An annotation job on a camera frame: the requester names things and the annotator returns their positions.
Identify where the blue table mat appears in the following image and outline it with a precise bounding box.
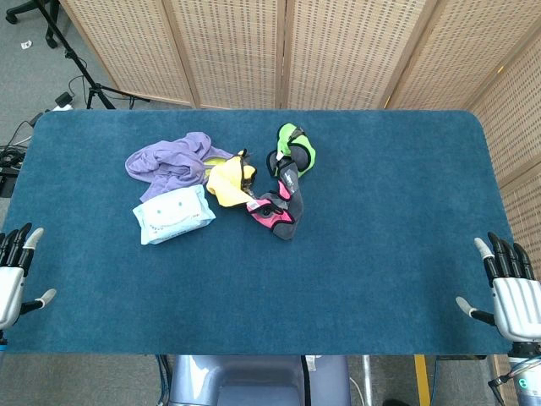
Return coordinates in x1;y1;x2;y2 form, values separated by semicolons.
2;108;516;357

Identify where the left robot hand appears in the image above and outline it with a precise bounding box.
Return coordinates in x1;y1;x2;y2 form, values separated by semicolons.
0;222;57;332

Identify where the black cable bundle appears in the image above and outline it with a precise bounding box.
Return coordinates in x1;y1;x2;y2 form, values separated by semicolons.
0;120;37;200

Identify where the wicker folding screen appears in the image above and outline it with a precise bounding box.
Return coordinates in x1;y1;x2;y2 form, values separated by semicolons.
58;0;541;305

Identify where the wet wipes pack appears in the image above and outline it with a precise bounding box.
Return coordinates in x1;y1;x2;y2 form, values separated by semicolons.
132;184;216;246

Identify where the pink and gray glove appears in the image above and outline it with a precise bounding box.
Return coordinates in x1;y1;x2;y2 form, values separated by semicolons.
246;162;304;242

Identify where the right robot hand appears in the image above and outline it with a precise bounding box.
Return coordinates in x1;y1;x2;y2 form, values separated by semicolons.
455;231;541;343

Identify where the yellow garment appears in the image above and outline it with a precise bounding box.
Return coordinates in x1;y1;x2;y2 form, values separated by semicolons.
205;148;258;209

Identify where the black tripod stand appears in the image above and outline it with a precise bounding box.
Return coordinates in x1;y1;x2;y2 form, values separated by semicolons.
36;0;151;111

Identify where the office chair base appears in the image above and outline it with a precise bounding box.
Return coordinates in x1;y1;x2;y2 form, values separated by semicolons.
4;0;60;50

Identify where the green and gray glove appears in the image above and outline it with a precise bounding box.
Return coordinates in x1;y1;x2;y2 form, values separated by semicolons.
265;123;318;180

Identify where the robot base body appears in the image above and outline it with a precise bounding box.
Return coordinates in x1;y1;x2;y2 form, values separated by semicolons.
167;354;352;406

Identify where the purple cloth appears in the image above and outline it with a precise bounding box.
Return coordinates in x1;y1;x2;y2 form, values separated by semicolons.
124;131;233;204

